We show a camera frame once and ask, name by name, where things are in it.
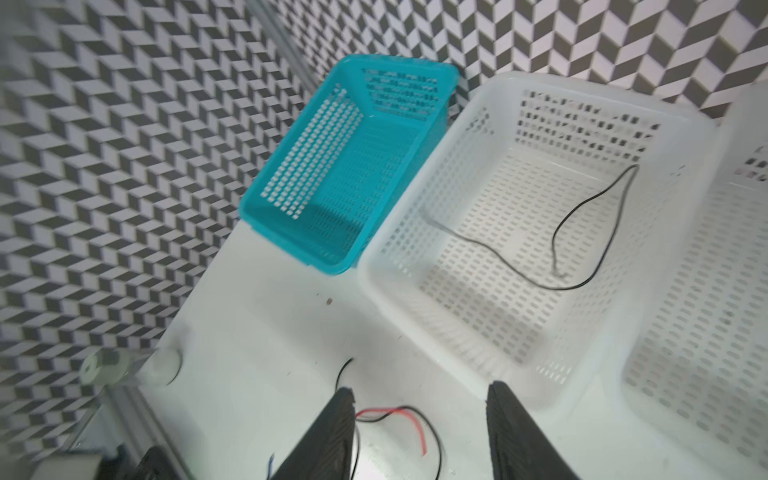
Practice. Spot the white plastic basket right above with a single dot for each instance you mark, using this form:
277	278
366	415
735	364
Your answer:
698	370

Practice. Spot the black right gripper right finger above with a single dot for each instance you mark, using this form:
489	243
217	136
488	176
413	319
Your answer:
519	450

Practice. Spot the white plastic basket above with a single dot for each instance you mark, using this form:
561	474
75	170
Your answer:
541	215
698	370

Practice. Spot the aluminium corner post left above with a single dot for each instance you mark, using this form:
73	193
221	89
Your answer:
274	28

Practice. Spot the teal plastic basket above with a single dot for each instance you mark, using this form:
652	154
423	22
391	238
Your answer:
349	156

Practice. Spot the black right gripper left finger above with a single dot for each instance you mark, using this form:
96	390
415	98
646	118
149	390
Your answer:
325	452

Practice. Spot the white plastic basket middle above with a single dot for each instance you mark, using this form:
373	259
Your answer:
541	215

